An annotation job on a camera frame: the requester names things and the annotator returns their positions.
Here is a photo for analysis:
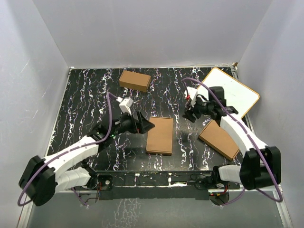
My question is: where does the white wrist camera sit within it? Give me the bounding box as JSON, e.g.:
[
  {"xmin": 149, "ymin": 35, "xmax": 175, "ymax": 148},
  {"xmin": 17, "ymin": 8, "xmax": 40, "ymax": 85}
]
[
  {"xmin": 116, "ymin": 97, "xmax": 133, "ymax": 115},
  {"xmin": 184, "ymin": 86, "xmax": 198, "ymax": 107}
]

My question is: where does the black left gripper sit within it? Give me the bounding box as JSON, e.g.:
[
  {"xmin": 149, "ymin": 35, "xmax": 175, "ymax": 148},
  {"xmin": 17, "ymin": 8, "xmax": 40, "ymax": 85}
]
[{"xmin": 111, "ymin": 110, "xmax": 154, "ymax": 137}]

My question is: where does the flat cardboard stack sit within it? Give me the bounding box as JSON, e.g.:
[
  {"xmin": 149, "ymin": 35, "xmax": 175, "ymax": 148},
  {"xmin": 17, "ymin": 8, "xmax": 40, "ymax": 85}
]
[{"xmin": 199, "ymin": 120, "xmax": 239, "ymax": 161}]

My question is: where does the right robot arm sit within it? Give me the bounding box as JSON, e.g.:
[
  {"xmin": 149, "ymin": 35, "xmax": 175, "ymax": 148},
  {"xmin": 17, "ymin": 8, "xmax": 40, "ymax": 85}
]
[{"xmin": 183, "ymin": 86, "xmax": 281, "ymax": 190}]

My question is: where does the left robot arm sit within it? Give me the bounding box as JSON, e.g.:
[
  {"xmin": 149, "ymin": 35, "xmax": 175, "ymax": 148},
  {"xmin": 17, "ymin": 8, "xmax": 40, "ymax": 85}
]
[{"xmin": 19, "ymin": 111, "xmax": 155, "ymax": 206}]

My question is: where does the folded brown cardboard box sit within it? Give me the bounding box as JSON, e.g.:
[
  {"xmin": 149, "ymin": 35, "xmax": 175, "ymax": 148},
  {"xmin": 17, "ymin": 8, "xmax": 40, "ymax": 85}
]
[{"xmin": 119, "ymin": 70, "xmax": 151, "ymax": 92}]

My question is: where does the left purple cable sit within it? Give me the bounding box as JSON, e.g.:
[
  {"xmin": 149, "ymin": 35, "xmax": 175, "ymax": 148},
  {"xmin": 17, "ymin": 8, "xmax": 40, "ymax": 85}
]
[{"xmin": 18, "ymin": 92, "xmax": 123, "ymax": 206}]

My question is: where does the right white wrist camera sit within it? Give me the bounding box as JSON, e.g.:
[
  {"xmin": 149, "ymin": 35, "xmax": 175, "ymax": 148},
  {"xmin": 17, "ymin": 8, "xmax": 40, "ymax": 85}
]
[{"xmin": 184, "ymin": 86, "xmax": 198, "ymax": 107}]

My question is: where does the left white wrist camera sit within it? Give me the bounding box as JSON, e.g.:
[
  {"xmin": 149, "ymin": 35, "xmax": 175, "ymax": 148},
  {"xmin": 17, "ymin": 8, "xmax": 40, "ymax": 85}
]
[{"xmin": 116, "ymin": 97, "xmax": 133, "ymax": 115}]

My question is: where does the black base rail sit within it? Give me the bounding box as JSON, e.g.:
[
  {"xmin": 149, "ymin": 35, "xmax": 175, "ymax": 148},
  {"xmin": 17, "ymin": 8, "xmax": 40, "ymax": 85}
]
[{"xmin": 95, "ymin": 171, "xmax": 228, "ymax": 200}]

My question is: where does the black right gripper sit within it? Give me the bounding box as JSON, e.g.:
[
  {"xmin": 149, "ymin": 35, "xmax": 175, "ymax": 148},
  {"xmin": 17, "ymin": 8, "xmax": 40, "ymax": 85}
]
[{"xmin": 182, "ymin": 95, "xmax": 214, "ymax": 122}]

